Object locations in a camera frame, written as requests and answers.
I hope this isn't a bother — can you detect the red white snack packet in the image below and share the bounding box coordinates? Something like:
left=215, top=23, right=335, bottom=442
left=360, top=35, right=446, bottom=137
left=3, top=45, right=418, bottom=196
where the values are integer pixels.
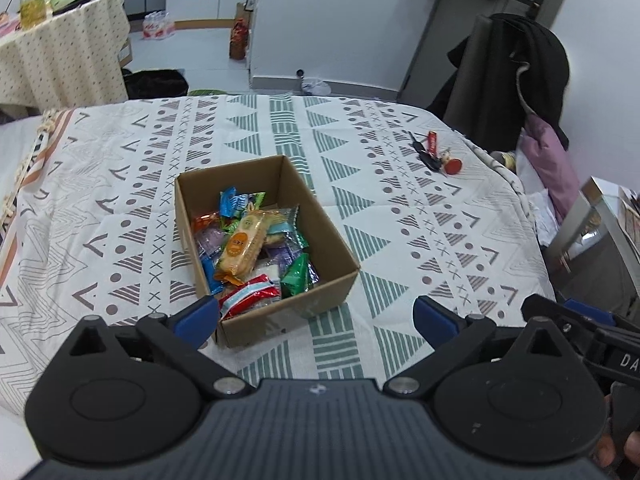
left=219, top=274, right=281, bottom=321

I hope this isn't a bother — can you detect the orange cracker pack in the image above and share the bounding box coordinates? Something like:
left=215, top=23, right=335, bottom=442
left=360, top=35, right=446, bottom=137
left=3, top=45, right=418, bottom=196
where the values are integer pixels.
left=214, top=209, right=284, bottom=285

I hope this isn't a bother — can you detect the orange snack packet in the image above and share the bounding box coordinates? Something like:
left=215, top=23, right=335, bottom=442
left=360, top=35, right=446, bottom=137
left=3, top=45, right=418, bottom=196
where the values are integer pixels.
left=191, top=211, right=220, bottom=234

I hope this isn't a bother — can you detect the dark green snack packet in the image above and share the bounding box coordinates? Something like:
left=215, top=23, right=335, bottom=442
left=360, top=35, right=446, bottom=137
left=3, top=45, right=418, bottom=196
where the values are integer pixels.
left=281, top=252, right=320, bottom=297

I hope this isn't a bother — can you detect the blue green snack packet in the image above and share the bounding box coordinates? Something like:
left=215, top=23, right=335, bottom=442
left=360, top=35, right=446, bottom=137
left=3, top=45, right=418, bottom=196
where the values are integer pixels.
left=219, top=186, right=266, bottom=219

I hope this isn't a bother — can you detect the purple small snack packet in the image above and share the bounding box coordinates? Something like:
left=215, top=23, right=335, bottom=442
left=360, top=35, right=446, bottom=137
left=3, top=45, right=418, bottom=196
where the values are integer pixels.
left=195, top=226, right=229, bottom=258

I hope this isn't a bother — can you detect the purple wafer snack pack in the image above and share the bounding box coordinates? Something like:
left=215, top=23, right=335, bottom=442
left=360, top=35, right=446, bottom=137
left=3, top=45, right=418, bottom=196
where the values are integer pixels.
left=255, top=245, right=302, bottom=278

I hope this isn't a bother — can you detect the teal band cookie pack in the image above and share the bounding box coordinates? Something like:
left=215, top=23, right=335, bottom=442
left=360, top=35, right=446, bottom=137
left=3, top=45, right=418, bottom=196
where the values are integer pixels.
left=264, top=205, right=309, bottom=249

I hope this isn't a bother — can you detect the person's right hand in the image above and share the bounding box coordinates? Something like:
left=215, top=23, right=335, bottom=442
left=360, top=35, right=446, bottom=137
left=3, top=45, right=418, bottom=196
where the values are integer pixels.
left=589, top=391, right=640, bottom=474

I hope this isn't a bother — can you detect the grey side table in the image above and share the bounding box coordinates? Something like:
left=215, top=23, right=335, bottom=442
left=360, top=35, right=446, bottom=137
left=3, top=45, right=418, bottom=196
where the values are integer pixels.
left=544, top=177, right=639, bottom=323

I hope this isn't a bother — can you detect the brown cardboard box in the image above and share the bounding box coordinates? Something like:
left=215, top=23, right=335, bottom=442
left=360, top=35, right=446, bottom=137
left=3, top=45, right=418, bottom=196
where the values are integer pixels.
left=175, top=155, right=360, bottom=348

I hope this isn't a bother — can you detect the patterned bed cover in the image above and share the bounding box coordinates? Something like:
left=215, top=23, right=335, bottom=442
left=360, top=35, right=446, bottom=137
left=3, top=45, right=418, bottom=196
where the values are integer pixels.
left=0, top=91, right=557, bottom=416

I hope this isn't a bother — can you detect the red key tag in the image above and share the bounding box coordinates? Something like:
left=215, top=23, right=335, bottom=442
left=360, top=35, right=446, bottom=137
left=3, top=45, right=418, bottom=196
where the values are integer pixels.
left=426, top=131, right=439, bottom=158

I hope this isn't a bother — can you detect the black bag on floor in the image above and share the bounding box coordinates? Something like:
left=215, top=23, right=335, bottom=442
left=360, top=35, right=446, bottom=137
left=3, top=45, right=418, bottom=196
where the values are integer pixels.
left=122, top=68, right=189, bottom=100

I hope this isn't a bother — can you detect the black jacket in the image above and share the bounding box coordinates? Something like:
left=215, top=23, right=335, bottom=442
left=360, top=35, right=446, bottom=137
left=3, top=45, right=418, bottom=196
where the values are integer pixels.
left=427, top=13, right=570, bottom=152

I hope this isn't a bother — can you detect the brown drink bottle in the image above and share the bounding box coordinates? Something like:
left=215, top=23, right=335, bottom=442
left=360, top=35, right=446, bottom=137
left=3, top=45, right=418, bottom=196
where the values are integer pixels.
left=229, top=18, right=250, bottom=61

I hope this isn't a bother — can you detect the dotted tablecloth table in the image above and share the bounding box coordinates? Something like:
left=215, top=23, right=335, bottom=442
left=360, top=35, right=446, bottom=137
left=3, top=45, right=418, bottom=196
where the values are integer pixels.
left=1, top=0, right=130, bottom=110

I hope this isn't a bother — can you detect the water bottle pack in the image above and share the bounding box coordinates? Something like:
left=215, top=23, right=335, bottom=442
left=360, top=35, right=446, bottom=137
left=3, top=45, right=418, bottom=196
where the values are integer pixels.
left=142, top=11, right=176, bottom=40

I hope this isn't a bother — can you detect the red round keychain charm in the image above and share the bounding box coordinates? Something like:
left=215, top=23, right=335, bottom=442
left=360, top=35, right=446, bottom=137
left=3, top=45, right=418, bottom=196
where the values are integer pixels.
left=440, top=150, right=462, bottom=176

